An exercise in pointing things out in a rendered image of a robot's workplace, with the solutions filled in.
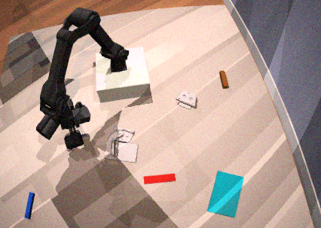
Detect blue rectangular bar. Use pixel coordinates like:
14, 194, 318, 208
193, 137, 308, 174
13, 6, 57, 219
25, 192, 35, 219

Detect red flat bar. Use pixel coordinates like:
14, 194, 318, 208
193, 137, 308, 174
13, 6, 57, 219
144, 174, 176, 184

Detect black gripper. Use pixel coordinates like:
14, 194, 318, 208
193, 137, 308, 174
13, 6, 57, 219
58, 99, 84, 150

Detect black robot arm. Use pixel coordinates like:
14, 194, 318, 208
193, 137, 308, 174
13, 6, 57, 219
36, 7, 129, 140

